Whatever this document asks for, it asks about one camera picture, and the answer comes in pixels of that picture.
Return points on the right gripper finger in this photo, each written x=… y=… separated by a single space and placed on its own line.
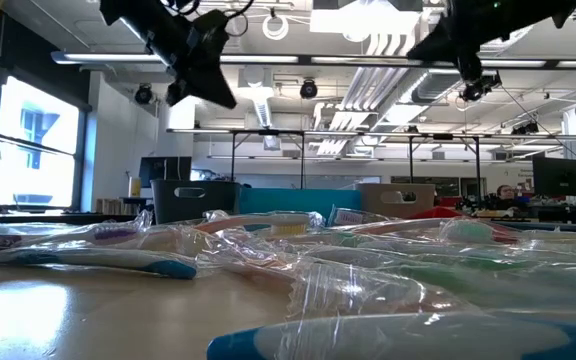
x=440 y=35
x=445 y=52

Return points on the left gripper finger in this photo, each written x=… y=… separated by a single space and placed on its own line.
x=208 y=90
x=225 y=85

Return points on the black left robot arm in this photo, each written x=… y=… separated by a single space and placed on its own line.
x=158 y=30

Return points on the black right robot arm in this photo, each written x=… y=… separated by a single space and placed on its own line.
x=533 y=12

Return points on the long ceiling light strip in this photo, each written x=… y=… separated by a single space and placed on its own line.
x=268 y=59
x=93 y=57
x=513 y=63
x=368 y=61

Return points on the black computer monitor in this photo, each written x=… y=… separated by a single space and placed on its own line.
x=165 y=170
x=560 y=176

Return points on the yellow cup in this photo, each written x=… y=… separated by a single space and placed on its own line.
x=135 y=187

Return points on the dark grey plastic bin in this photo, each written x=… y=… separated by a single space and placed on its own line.
x=168 y=207

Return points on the teal plastic bin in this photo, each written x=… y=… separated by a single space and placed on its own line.
x=298 y=200

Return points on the orange toothbrush yellow bristles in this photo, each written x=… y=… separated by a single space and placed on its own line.
x=248 y=220

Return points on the pale plastic bin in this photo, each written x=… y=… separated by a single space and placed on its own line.
x=425 y=200

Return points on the wooden blocks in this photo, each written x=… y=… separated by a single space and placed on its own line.
x=108 y=205

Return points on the person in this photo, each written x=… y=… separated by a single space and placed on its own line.
x=505 y=195

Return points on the red cloth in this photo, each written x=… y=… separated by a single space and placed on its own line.
x=438 y=213

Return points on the blue storage crates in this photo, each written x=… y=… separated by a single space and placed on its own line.
x=523 y=201

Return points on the purple white wrapped toothbrush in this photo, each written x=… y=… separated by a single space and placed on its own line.
x=113 y=233

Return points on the orange white wrapped toothbrush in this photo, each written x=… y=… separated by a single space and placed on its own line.
x=263 y=275
x=503 y=238
x=398 y=226

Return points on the green white wrapped toothbrush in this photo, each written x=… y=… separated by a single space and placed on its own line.
x=368 y=256
x=468 y=231
x=345 y=240
x=493 y=287

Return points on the pink white wrapped toothbrush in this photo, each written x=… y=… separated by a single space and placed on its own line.
x=348 y=217

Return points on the large bright window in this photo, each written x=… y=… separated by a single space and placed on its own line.
x=43 y=175

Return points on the blue white wrapped toothbrush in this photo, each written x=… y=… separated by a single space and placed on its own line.
x=118 y=259
x=393 y=340

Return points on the black desk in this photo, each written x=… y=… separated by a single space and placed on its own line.
x=553 y=215

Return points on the black ceiling camera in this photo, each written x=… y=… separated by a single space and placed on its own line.
x=143 y=94
x=308 y=89
x=478 y=89

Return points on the black metal rig frame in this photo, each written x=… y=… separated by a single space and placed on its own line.
x=268 y=132
x=443 y=136

